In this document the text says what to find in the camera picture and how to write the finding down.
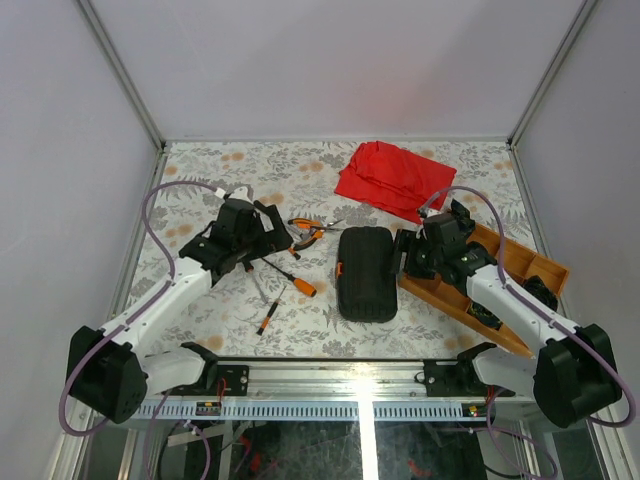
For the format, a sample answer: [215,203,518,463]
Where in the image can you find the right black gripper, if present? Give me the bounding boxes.
[381,230,443,281]

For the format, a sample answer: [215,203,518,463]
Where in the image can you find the black plastic tool case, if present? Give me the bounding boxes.
[335,226,398,323]

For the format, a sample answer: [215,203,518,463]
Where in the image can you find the large orange handled screwdriver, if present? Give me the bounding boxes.
[262,258,317,298]

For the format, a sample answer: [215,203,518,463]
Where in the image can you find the small orange black screwdriver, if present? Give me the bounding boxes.
[256,287,286,336]

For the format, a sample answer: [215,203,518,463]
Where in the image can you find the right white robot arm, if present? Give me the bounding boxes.
[394,212,623,428]

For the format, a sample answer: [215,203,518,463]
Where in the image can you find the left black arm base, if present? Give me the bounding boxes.
[177,342,250,398]

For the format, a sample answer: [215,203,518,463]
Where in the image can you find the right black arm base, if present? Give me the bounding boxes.
[414,342,504,398]

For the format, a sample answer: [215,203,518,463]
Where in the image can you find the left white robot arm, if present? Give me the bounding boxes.
[64,198,293,424]

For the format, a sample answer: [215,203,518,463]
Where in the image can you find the thin metal file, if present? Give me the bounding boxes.
[250,273,269,304]

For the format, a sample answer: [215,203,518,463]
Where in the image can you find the red folded cloth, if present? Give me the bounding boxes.
[335,141,457,224]

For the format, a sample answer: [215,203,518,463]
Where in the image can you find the orange black pliers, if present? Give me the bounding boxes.
[287,217,341,260]

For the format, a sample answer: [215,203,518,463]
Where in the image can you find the wooden compartment tray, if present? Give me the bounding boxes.
[399,224,569,358]

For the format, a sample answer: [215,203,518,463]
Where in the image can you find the black tape roll right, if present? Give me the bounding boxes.
[522,275,559,312]

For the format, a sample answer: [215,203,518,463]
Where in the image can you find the black handled hammer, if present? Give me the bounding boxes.
[253,200,280,222]

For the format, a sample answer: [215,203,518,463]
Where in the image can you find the aluminium front rail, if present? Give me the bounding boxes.
[120,358,515,424]

